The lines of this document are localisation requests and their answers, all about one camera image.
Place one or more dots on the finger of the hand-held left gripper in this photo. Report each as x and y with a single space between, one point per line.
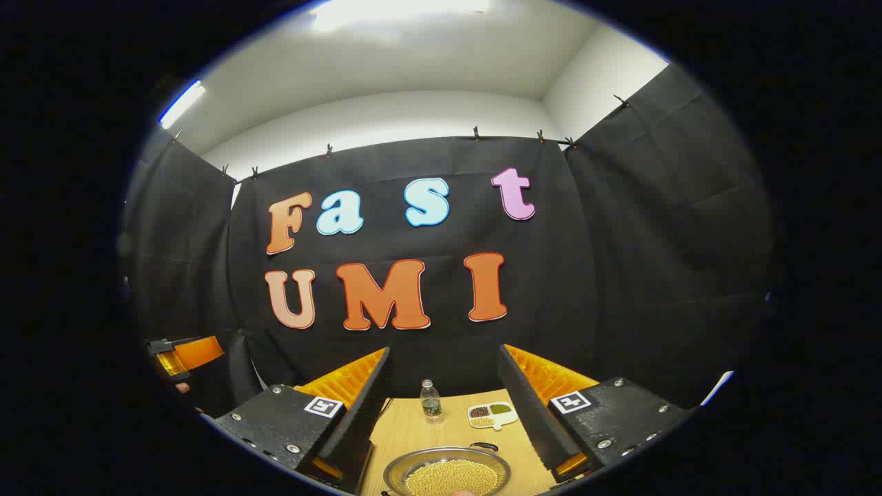
200 351

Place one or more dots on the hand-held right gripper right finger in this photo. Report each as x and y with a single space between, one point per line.
530 420

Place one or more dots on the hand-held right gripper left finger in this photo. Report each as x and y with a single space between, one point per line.
358 420

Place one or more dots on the pile of yellow soybeans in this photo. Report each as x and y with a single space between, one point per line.
451 477

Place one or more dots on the white divided bean tray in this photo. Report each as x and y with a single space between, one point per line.
493 415

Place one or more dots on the clear plastic water bottle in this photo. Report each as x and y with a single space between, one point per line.
431 406

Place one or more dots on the ceiling light strip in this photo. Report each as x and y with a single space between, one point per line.
182 103

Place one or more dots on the row of black cloth clips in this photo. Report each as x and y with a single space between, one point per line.
475 132

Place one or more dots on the ceiling light panel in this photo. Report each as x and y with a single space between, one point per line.
393 12

